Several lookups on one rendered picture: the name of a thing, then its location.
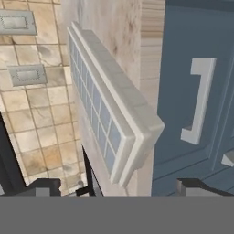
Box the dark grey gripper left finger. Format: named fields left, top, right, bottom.
left=8, top=178, right=62, bottom=197

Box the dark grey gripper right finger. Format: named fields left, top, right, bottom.
left=176, top=177, right=234, bottom=197

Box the blue cupboard door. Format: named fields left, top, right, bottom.
left=151, top=0, right=234, bottom=197

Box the black appliance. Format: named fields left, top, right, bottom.
left=0, top=112, right=27, bottom=196

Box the black wire stand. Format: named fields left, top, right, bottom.
left=75, top=145, right=104, bottom=197

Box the white cupboard door handle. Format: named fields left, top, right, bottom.
left=180, top=58, right=218, bottom=145

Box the grey wall socket plate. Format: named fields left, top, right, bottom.
left=6, top=64, right=48, bottom=88
left=0, top=9, right=38, bottom=37

